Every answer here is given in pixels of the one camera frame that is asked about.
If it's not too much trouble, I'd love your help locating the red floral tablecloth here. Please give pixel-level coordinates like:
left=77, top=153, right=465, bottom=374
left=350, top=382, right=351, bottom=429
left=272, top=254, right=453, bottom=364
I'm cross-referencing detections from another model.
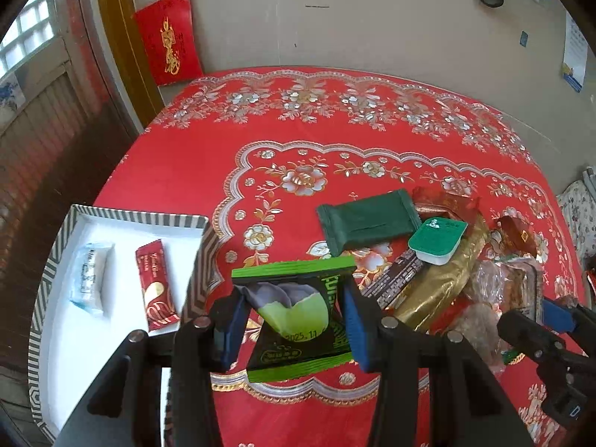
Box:
left=95, top=68, right=585, bottom=446

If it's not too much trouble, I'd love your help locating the small red sachet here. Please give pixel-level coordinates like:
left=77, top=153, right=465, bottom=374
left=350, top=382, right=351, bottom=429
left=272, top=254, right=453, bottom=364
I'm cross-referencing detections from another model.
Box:
left=135, top=239, right=180, bottom=331

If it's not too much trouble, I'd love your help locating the green black snack packet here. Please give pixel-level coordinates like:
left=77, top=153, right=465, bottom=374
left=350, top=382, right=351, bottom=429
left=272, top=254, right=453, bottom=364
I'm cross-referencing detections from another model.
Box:
left=231, top=256, right=356, bottom=383

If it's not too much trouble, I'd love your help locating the striped white tray box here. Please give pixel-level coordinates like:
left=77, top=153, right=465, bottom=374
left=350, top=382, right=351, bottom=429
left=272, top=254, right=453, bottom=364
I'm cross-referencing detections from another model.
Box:
left=27, top=204, right=219, bottom=440

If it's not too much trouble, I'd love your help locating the white blue wall notice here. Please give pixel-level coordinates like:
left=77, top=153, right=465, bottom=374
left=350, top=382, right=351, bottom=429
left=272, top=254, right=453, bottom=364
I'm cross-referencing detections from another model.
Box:
left=562, top=12, right=589, bottom=93

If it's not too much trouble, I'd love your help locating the metal roller shutter door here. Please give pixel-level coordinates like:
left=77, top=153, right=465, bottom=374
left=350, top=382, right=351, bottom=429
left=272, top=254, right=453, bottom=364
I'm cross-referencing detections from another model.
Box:
left=1, top=61, right=133, bottom=373

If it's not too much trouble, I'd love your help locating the floral fabric chair cushion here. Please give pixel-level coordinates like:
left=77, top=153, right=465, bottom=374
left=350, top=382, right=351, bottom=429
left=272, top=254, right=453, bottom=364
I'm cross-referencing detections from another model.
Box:
left=557, top=181, right=595, bottom=269

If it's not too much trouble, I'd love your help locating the green lidded jelly cup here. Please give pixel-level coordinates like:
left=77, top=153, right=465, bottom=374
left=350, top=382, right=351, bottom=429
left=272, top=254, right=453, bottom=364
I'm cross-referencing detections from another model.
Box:
left=408, top=217, right=468, bottom=265

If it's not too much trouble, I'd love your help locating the red wall poster gold print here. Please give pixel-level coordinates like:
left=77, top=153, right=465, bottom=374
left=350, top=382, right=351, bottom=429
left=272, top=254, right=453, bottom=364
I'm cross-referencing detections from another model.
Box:
left=133, top=0, right=203, bottom=87

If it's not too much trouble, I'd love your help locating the red foil snack packet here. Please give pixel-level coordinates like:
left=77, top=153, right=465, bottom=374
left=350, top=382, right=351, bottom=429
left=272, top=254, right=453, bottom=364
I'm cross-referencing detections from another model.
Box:
left=411, top=187, right=480, bottom=236

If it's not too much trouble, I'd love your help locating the blue flower sticker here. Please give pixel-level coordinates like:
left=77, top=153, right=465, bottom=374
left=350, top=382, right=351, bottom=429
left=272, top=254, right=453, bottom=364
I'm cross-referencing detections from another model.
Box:
left=0, top=73, right=26, bottom=118

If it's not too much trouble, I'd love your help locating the clear bag of cookies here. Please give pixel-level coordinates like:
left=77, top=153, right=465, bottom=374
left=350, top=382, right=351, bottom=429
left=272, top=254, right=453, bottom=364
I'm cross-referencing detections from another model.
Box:
left=464, top=257, right=543, bottom=323

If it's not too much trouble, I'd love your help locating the dark green snack packet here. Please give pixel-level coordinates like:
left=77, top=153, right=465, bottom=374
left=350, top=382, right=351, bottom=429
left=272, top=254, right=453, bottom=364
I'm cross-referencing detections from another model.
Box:
left=316, top=189, right=421, bottom=257

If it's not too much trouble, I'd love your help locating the gold foil snack bar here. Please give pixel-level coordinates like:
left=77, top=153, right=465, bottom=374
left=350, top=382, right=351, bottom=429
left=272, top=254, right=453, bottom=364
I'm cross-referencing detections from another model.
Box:
left=392, top=216, right=490, bottom=333

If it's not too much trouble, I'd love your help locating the light blue snack packet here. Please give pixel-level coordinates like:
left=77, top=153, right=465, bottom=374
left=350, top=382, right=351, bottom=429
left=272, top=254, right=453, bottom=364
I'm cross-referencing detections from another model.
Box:
left=69, top=243, right=113, bottom=315

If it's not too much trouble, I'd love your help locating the dark brown chocolate bar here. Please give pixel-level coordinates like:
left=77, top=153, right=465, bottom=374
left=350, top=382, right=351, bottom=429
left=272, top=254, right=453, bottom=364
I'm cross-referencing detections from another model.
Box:
left=362, top=249, right=424, bottom=310

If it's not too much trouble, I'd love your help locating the brown wooden door frame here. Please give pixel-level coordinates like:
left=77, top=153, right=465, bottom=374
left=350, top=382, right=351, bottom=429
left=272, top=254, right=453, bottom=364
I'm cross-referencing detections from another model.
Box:
left=98, top=0, right=164, bottom=129

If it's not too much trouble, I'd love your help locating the small red pyramid candy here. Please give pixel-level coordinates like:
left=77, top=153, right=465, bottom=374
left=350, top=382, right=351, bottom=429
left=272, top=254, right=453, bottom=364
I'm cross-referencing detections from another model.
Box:
left=494, top=215, right=538, bottom=257

